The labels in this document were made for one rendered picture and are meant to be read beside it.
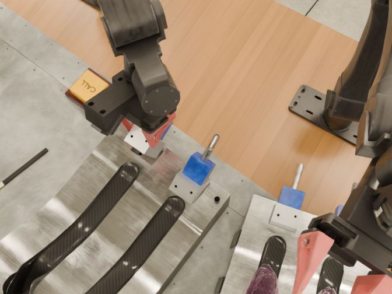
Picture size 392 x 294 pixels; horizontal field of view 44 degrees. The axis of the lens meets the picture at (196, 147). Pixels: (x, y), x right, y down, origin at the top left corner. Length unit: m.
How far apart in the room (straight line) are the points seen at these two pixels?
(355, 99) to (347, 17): 1.32
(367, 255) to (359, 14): 1.74
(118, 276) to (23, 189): 0.30
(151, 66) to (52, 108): 0.46
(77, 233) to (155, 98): 0.33
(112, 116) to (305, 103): 0.48
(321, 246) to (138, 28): 0.37
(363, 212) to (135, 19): 0.39
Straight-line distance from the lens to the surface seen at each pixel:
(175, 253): 0.87
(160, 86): 0.67
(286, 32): 1.15
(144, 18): 0.68
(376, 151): 0.64
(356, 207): 0.58
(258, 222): 0.92
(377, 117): 0.64
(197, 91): 1.06
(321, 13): 2.20
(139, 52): 0.70
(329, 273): 0.93
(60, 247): 0.89
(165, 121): 0.81
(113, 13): 0.69
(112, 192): 0.91
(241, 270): 0.89
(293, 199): 0.92
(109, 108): 0.73
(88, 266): 0.87
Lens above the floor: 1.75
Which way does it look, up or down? 70 degrees down
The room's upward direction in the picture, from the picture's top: 3 degrees counter-clockwise
